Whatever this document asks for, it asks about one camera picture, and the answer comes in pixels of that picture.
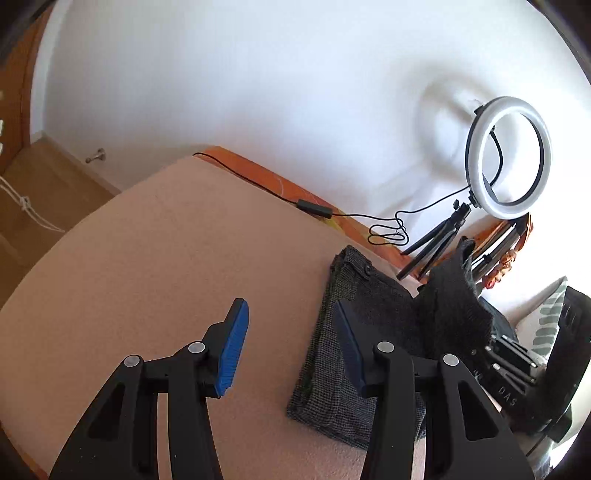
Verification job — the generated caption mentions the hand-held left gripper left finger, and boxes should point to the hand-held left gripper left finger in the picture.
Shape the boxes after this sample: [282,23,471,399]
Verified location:
[48,298,249,480]

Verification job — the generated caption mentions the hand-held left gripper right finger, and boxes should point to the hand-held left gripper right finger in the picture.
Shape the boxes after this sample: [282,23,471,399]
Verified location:
[333,300,536,480]

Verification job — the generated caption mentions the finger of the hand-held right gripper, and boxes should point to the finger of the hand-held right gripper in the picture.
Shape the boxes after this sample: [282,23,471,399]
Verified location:
[485,335,540,370]
[489,362,539,387]

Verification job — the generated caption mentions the dark checkered pants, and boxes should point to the dark checkered pants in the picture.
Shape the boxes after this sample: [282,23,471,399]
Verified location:
[286,237,494,449]

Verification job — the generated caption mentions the green patterned pillow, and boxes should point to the green patterned pillow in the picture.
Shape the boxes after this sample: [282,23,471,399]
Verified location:
[513,276,570,367]

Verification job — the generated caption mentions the folded metal tripod legs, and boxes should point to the folded metal tripod legs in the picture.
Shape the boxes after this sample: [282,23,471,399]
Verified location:
[471,217,532,291]

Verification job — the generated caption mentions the small black tripod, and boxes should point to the small black tripod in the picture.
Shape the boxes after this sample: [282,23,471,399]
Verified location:
[396,198,474,281]

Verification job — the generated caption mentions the orange wooden headboard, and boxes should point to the orange wooden headboard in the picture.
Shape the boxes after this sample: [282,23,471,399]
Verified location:
[198,147,533,283]

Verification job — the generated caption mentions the black inline cable remote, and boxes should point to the black inline cable remote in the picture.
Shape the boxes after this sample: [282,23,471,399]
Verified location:
[297,199,332,219]

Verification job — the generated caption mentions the black power cable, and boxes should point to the black power cable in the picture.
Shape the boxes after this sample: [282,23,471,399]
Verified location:
[193,124,505,247]

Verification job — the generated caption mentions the white ring light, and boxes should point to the white ring light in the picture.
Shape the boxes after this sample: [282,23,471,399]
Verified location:
[464,96,553,220]

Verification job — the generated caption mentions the white knotted rope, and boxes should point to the white knotted rope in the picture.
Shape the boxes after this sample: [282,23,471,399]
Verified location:
[0,175,66,234]

